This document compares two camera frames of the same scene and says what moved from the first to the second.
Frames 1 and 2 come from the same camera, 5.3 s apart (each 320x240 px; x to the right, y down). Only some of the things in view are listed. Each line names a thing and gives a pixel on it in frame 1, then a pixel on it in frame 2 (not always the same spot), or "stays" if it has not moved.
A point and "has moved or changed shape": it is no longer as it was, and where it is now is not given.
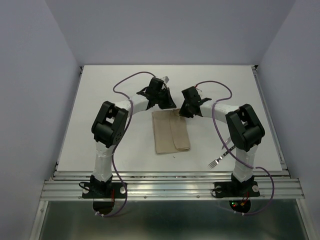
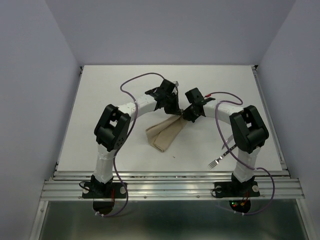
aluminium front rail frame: [170, 185] stays
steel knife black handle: [228, 140] stays
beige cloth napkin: [170, 131] has moved or changed shape
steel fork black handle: [216, 162] stays
